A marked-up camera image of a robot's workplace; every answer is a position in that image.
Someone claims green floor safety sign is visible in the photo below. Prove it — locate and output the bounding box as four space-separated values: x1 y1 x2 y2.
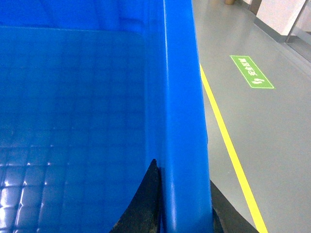
230 55 275 89

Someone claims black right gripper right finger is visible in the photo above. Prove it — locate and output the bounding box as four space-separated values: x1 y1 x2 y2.
210 181 258 233

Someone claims large blue plastic crate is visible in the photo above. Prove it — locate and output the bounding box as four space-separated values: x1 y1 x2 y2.
0 0 213 233

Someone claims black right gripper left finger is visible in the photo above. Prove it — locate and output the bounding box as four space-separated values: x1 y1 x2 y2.
110 159 162 233

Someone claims yellow floor tape line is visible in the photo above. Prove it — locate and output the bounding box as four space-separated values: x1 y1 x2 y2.
200 67 268 233

